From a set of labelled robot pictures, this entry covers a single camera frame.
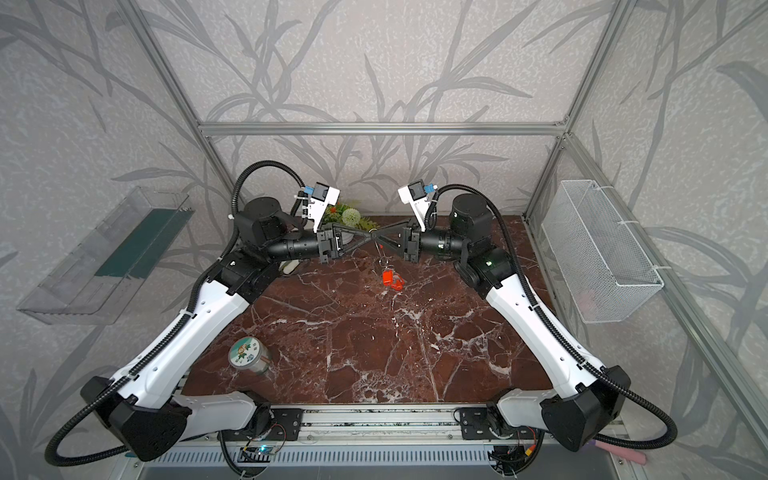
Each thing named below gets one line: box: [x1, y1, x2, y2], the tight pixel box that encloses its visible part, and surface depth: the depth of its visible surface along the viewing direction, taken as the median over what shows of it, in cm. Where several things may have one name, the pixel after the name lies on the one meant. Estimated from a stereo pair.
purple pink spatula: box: [590, 439, 648, 465], surface depth 69 cm
